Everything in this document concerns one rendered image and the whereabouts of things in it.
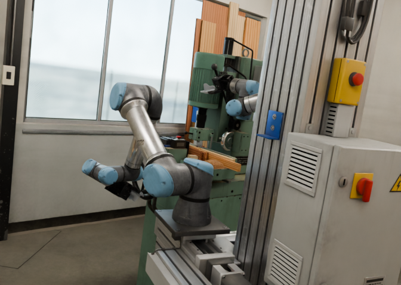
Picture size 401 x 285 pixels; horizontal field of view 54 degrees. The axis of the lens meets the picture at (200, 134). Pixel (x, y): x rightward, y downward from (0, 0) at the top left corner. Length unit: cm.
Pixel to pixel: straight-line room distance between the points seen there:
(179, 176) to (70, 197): 216
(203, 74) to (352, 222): 135
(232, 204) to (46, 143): 158
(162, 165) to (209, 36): 258
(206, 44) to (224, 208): 193
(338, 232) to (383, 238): 18
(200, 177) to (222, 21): 276
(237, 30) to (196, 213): 292
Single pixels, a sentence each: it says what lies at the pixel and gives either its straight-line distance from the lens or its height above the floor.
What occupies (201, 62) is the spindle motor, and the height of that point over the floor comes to 145.
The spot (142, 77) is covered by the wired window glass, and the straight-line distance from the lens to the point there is 361.
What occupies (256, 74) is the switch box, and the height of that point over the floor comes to 143.
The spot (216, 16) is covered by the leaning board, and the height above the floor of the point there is 198.
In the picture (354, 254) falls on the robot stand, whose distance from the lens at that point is 118.
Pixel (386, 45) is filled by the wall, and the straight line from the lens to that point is 421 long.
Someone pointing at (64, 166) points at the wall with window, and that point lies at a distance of 333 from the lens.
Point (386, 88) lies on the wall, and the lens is 414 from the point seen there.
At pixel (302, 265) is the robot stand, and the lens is 114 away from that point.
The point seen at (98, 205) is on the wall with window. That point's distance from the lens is 358.
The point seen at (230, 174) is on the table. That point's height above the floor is 86.
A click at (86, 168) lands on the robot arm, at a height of 88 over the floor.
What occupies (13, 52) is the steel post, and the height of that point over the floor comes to 136.
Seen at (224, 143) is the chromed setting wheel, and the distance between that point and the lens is 228.
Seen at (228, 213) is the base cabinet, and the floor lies 60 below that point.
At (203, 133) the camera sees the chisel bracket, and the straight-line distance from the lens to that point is 229.
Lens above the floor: 134
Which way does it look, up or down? 8 degrees down
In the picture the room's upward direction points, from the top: 8 degrees clockwise
